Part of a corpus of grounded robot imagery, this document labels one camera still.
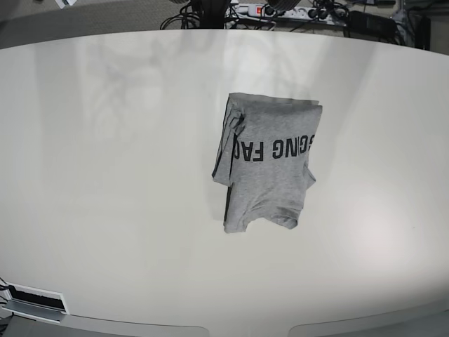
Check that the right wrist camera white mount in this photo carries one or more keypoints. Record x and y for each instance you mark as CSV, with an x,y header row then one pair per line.
x,y
65,3

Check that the black power adapter box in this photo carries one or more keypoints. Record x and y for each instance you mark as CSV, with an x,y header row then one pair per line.
x,y
372,25

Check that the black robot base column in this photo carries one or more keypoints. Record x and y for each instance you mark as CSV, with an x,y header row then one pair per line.
x,y
213,14

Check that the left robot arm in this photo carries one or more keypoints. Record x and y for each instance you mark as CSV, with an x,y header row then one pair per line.
x,y
283,5

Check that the white power strip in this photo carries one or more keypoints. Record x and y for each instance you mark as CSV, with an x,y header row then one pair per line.
x,y
264,13

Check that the grey t-shirt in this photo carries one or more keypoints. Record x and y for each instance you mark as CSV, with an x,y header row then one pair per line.
x,y
263,159

